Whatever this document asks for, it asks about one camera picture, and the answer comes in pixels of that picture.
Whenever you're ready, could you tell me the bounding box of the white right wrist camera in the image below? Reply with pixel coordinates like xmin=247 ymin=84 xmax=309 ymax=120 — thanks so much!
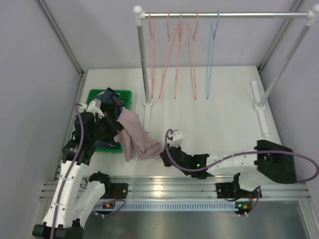
xmin=166 ymin=129 xmax=183 ymax=147

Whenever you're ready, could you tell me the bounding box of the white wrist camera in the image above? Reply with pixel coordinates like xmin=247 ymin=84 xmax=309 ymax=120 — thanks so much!
xmin=80 ymin=99 xmax=105 ymax=119
xmin=166 ymin=129 xmax=183 ymax=147

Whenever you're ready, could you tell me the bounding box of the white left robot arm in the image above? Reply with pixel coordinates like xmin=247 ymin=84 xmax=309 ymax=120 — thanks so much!
xmin=32 ymin=104 xmax=119 ymax=239

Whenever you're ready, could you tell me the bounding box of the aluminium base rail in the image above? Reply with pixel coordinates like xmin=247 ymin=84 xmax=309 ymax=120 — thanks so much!
xmin=41 ymin=175 xmax=310 ymax=200

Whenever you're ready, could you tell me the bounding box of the green plastic bin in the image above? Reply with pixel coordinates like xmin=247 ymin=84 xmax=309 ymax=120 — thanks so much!
xmin=87 ymin=88 xmax=132 ymax=153

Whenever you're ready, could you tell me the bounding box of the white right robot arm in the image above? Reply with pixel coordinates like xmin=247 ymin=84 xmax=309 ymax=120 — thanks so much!
xmin=159 ymin=140 xmax=297 ymax=198

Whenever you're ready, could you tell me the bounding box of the blue wire hanger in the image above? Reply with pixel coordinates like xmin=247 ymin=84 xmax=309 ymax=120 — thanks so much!
xmin=205 ymin=11 xmax=220 ymax=100

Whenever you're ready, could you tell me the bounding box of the silver white clothes rack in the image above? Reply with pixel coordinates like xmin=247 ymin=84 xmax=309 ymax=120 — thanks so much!
xmin=134 ymin=4 xmax=319 ymax=137

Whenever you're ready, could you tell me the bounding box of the pink wire hanger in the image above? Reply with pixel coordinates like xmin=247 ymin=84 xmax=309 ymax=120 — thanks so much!
xmin=148 ymin=12 xmax=156 ymax=98
xmin=174 ymin=12 xmax=183 ymax=99
xmin=159 ymin=11 xmax=179 ymax=99
xmin=187 ymin=11 xmax=199 ymax=100

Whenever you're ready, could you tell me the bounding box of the grey slotted cable duct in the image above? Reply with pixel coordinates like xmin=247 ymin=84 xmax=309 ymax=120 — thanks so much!
xmin=94 ymin=201 xmax=251 ymax=212

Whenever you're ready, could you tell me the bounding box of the dark clothes pile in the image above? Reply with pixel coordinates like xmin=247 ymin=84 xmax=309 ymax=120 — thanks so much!
xmin=94 ymin=88 xmax=124 ymax=149

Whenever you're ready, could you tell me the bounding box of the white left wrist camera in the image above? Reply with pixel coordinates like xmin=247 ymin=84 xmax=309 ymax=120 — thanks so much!
xmin=80 ymin=99 xmax=105 ymax=119

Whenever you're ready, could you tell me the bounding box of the mauve tank top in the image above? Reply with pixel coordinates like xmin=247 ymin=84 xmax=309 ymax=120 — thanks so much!
xmin=117 ymin=108 xmax=162 ymax=162

